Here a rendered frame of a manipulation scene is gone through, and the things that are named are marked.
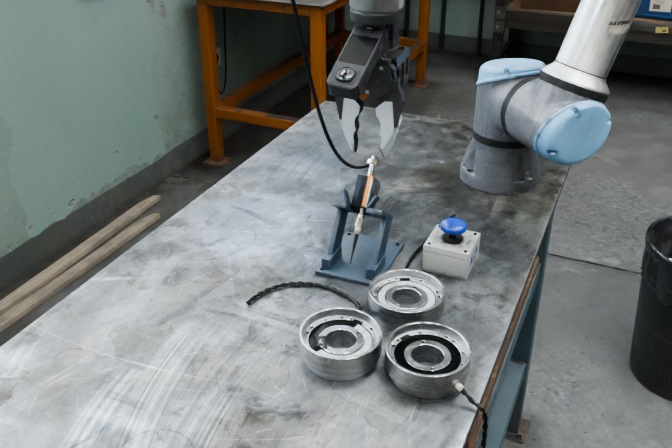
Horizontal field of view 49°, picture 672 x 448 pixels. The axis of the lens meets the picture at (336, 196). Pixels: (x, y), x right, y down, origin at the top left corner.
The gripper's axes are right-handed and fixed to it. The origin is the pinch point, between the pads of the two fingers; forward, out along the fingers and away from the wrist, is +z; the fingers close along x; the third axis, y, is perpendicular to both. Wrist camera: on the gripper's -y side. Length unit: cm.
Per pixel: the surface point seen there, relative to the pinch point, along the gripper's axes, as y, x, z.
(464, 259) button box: -1.8, -16.1, 14.5
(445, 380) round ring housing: -28.0, -20.3, 14.6
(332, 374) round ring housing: -30.3, -7.0, 16.3
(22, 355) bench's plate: -41, 32, 18
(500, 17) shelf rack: 320, 39, 59
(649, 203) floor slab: 201, -51, 99
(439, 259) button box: -1.7, -12.4, 15.5
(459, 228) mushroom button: 0.6, -14.5, 10.8
